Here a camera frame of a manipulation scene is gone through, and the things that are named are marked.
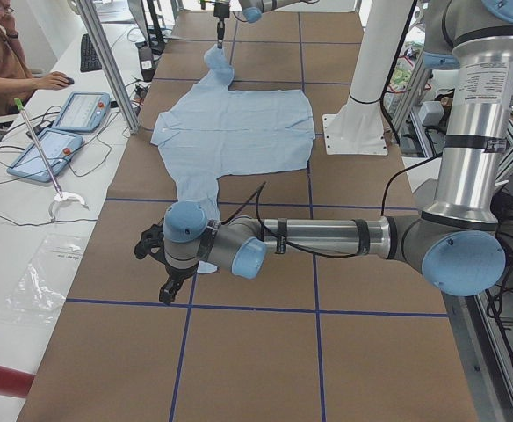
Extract red cylinder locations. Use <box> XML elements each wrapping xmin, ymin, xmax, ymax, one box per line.
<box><xmin>0</xmin><ymin>366</ymin><xmax>34</xmax><ymax>398</ymax></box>

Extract person in brown shirt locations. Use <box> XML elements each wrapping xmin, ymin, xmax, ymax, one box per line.
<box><xmin>0</xmin><ymin>1</ymin><xmax>68</xmax><ymax>116</ymax></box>

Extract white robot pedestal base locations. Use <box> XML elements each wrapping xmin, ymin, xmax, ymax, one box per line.
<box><xmin>322</xmin><ymin>0</ymin><xmax>415</xmax><ymax>156</ymax></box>

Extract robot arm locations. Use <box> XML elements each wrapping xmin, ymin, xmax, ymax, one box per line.
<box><xmin>213</xmin><ymin>0</ymin><xmax>298</xmax><ymax>49</ymax></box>
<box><xmin>134</xmin><ymin>1</ymin><xmax>513</xmax><ymax>304</ymax></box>

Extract rod with white hook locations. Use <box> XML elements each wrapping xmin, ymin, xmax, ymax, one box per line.
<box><xmin>14</xmin><ymin>98</ymin><xmax>89</xmax><ymax>222</ymax></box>

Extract aluminium frame post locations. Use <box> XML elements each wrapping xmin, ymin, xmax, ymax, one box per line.
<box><xmin>76</xmin><ymin>1</ymin><xmax>140</xmax><ymax>135</ymax></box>

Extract upper blue teach pendant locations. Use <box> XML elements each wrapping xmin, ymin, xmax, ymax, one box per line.
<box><xmin>52</xmin><ymin>91</ymin><xmax>111</xmax><ymax>134</ymax></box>

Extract clear plastic bag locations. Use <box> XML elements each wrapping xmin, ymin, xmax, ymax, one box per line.
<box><xmin>0</xmin><ymin>234</ymin><xmax>88</xmax><ymax>327</ymax></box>

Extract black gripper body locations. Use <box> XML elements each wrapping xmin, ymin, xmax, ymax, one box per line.
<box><xmin>134</xmin><ymin>222</ymin><xmax>195</xmax><ymax>283</ymax></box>
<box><xmin>213</xmin><ymin>0</ymin><xmax>230</xmax><ymax>26</ymax></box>

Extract black keyboard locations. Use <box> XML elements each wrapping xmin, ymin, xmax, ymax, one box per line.
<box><xmin>80</xmin><ymin>33</ymin><xmax>102</xmax><ymax>73</ymax></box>

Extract black power adapter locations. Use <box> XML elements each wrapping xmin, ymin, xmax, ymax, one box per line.
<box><xmin>138</xmin><ymin>45</ymin><xmax>155</xmax><ymax>82</ymax></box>

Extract light blue button shirt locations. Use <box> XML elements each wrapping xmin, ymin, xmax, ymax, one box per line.
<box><xmin>150</xmin><ymin>43</ymin><xmax>316</xmax><ymax>276</ymax></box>

